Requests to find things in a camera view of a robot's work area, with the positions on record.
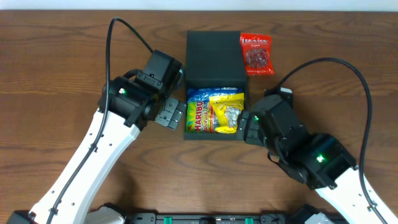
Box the green Haribo worms bag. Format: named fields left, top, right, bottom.
left=186, top=101, right=215, bottom=133

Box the yellow candy bag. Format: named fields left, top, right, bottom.
left=210, top=93, right=244, bottom=134

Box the long blue snack packet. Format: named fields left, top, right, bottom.
left=187, top=87, right=243, bottom=103

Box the red candy bag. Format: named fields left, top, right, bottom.
left=240, top=33, right=275, bottom=75

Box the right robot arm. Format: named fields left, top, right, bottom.
left=237, top=110, right=397, bottom=223

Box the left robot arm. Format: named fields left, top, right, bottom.
left=7, top=73, right=186, bottom=223

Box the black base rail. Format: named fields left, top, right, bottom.
left=125, top=211, right=346, bottom=224

